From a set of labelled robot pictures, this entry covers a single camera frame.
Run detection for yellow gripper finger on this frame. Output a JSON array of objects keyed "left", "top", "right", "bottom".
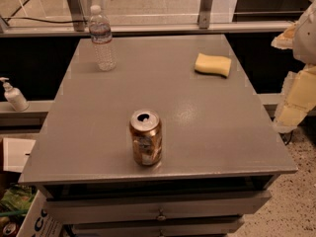
[
  {"left": 271, "top": 23, "right": 296, "bottom": 49},
  {"left": 273, "top": 65, "right": 316, "bottom": 133}
]

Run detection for yellow sponge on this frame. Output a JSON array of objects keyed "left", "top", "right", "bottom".
[{"left": 195, "top": 53, "right": 231, "bottom": 77}]

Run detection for orange soda can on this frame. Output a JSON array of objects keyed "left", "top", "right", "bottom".
[{"left": 129, "top": 109, "right": 162, "bottom": 166}]

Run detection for red soda can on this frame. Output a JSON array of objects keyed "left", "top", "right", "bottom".
[{"left": 2, "top": 222, "right": 19, "bottom": 237}]

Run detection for grey cabinet with drawers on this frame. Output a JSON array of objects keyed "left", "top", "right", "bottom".
[{"left": 20, "top": 36, "right": 296, "bottom": 237}]

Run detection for top drawer knob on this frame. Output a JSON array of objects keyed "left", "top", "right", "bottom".
[{"left": 156, "top": 209, "right": 167, "bottom": 221}]

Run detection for clear plastic water bottle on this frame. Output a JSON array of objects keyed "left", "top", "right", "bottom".
[{"left": 88, "top": 5, "right": 117, "bottom": 71}]

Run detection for white pump dispenser bottle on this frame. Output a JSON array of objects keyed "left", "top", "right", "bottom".
[{"left": 0, "top": 77, "right": 29, "bottom": 112}]

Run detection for white cardboard box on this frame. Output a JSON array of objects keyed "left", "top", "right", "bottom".
[{"left": 2, "top": 137, "right": 63, "bottom": 237}]

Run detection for green snack bag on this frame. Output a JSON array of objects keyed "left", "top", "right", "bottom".
[{"left": 0, "top": 185, "right": 36, "bottom": 215}]

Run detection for metal window frame rail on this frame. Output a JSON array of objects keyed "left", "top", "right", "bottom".
[{"left": 0, "top": 0, "right": 316, "bottom": 39}]

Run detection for black cable behind glass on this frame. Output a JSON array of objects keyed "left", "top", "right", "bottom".
[{"left": 0, "top": 15, "right": 89, "bottom": 26}]

